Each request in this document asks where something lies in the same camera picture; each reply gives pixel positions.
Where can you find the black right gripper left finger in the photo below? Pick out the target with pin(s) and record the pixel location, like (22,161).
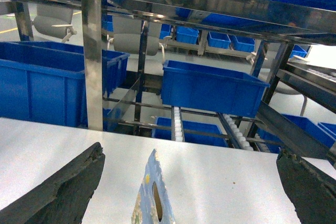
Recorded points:
(64,196)

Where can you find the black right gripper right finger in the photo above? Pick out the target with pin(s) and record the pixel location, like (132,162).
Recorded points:
(311,190)

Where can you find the flower print gift bag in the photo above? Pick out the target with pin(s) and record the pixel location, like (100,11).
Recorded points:
(152,203)

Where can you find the white roller track right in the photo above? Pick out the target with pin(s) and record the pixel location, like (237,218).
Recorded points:
(234,134)

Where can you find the white roller track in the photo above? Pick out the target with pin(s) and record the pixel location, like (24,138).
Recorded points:
(177,125)
(234,134)

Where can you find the large blue bin near table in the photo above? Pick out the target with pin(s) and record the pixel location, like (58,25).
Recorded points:
(55,83)

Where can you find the blue bin lower shelf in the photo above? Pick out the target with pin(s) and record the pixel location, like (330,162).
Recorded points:
(191,137)

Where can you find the white roller track centre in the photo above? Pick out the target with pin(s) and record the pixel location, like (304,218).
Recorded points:
(177,125)

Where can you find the blue bin on right rollers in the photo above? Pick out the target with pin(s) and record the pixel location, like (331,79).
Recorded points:
(208,88)

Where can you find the grey chair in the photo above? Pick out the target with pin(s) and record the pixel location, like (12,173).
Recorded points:
(127,33)

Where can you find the stainless flow rack frame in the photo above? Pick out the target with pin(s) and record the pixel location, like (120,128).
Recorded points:
(269,21)

